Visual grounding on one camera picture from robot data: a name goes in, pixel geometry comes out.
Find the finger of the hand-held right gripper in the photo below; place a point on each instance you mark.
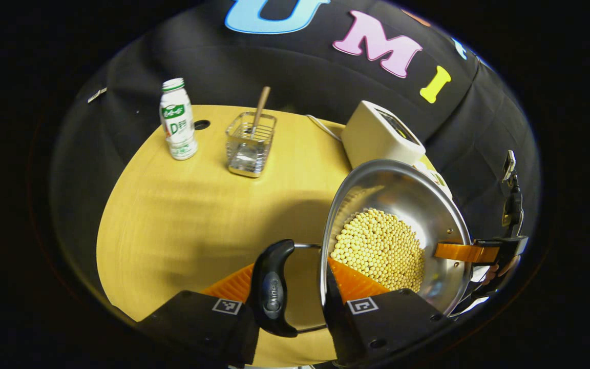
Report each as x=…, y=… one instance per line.
x=464, y=252

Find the white green-label drink bottle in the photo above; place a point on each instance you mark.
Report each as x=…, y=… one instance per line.
x=178, y=128

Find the heap of soybeans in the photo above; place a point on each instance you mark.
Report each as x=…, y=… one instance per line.
x=377, y=246

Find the white toaster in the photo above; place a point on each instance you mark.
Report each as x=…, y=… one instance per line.
x=372, y=138

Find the silver cloth clip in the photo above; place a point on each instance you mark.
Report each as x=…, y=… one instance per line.
x=97, y=95

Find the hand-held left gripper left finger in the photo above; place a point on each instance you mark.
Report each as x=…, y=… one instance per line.
x=197, y=328

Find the wooden spoon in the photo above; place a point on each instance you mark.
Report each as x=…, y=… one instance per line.
x=261, y=102

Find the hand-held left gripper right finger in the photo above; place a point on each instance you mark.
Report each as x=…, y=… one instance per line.
x=333, y=318

